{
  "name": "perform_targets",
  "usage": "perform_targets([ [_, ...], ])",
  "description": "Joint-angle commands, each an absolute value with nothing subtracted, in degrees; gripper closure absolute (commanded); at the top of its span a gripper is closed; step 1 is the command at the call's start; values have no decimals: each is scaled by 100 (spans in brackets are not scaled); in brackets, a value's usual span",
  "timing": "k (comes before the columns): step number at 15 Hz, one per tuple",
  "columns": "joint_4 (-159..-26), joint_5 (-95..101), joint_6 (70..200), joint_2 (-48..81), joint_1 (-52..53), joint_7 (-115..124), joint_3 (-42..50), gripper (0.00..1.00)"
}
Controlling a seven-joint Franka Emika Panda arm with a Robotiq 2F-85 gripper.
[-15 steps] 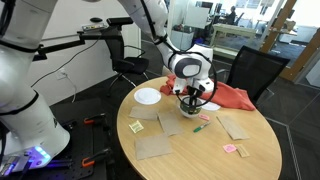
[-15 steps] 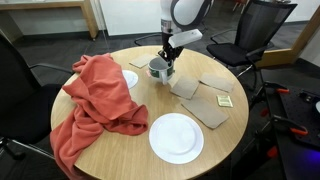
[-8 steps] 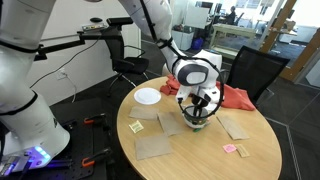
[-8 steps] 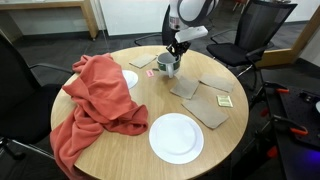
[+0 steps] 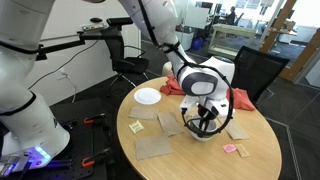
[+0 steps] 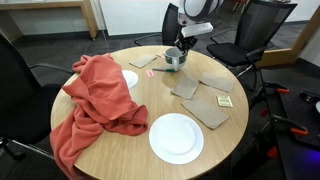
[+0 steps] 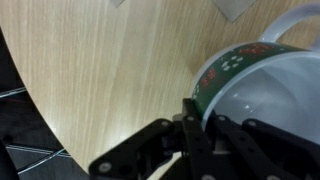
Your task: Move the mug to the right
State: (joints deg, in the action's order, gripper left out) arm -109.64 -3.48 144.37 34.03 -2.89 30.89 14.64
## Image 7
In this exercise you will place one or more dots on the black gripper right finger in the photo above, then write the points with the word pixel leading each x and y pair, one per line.
pixel 266 153

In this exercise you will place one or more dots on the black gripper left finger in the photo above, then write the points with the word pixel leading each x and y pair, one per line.
pixel 193 140

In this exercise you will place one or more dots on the white mug with green band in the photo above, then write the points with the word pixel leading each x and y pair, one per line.
pixel 266 86

